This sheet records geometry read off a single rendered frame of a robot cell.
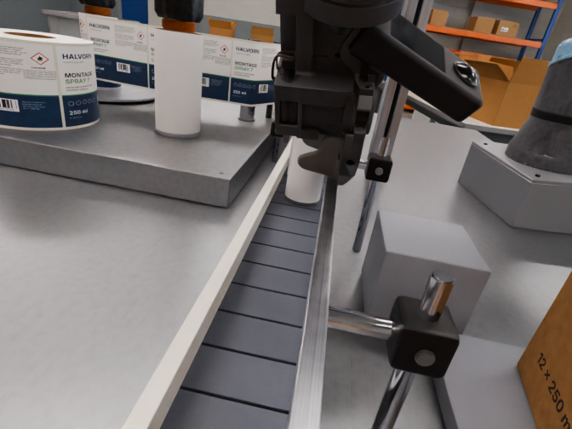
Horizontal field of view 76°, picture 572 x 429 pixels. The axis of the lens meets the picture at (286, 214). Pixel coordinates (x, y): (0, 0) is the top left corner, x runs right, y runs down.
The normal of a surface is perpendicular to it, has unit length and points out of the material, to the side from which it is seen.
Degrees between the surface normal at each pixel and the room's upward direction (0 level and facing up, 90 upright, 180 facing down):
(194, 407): 0
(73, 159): 90
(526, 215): 90
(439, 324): 0
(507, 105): 90
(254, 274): 0
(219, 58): 90
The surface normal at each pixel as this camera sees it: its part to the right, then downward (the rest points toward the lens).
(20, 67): 0.32, 0.46
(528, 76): 0.07, 0.60
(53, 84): 0.72, 0.39
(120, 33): -0.25, 0.40
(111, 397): 0.14, -0.89
